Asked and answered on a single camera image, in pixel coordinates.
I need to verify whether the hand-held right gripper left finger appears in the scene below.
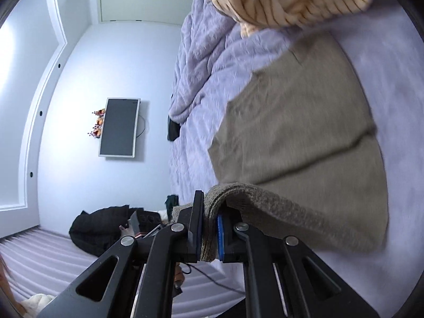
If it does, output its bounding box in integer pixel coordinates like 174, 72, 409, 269
36, 190, 206, 318

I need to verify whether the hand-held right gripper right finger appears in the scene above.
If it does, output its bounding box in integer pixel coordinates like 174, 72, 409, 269
217, 205, 380, 318

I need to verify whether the olive brown knit sweater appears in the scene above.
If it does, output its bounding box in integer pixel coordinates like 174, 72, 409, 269
172, 35, 390, 262

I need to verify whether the dark green cloth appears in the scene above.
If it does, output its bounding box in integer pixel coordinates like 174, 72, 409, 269
165, 195, 181, 221

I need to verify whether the black tablet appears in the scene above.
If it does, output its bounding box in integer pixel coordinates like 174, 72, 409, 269
167, 116, 181, 142

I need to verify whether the small flower decoration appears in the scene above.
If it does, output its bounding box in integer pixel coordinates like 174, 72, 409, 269
88, 108, 107, 138

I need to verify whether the cream fluffy cloth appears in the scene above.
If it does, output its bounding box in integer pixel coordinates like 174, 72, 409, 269
20, 293, 57, 316

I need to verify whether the lilac plush blanket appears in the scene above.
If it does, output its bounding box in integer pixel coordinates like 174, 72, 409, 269
167, 0, 424, 318

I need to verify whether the beige striped garment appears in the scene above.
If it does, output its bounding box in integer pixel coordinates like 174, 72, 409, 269
199, 0, 376, 38

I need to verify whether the black cable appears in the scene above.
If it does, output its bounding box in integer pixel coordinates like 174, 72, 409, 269
180, 263, 247, 294

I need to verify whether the wall television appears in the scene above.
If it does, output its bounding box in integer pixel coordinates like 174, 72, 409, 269
98, 98, 140, 158

